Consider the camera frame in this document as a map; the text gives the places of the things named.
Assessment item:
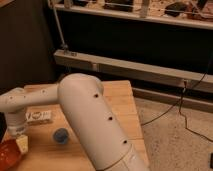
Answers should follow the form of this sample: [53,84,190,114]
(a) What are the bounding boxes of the black floor cable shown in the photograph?
[141,56,213,143]

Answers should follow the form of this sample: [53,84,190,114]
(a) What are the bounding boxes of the cluttered background shelf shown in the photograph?
[51,0,213,31]

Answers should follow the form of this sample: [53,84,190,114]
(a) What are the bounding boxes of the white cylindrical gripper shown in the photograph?
[5,113,28,154]

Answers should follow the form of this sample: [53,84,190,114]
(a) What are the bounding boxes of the white rectangular box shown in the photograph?
[26,110,52,125]

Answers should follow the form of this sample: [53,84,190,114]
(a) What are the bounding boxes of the blue cup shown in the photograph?
[53,128,69,144]

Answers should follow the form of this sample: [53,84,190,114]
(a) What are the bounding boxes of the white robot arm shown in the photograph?
[0,73,150,171]

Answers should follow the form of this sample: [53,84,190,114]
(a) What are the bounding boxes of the orange ceramic bowl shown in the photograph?
[0,139,21,171]

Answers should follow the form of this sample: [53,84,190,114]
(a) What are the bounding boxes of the metal stand pole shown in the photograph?
[50,0,68,53]

